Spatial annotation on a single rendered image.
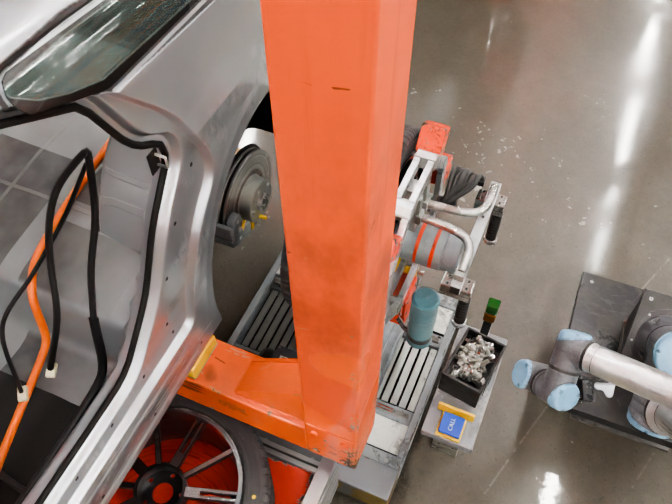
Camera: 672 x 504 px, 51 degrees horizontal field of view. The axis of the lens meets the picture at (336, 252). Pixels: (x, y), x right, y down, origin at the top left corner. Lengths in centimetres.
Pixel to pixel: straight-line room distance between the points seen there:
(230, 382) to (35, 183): 83
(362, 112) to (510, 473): 203
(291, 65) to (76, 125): 149
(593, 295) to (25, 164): 207
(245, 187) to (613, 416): 148
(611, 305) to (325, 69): 211
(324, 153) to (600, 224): 258
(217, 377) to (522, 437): 127
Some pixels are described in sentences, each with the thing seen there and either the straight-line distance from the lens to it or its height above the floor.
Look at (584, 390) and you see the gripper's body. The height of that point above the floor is 53.
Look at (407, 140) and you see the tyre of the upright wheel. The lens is 203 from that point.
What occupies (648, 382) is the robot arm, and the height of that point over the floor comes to 88.
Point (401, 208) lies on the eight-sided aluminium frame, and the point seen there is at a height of 112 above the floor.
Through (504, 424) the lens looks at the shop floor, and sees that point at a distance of 286.
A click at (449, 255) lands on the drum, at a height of 89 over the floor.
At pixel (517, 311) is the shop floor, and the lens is 312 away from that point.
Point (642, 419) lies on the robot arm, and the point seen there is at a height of 45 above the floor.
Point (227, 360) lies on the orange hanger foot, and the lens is 217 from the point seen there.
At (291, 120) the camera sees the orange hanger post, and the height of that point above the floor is 188.
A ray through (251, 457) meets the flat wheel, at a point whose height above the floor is 51.
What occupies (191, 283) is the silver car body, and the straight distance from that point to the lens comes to 189.
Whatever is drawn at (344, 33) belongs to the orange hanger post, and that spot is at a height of 205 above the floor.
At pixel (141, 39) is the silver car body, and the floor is 173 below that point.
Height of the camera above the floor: 258
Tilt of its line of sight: 54 degrees down
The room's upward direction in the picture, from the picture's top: straight up
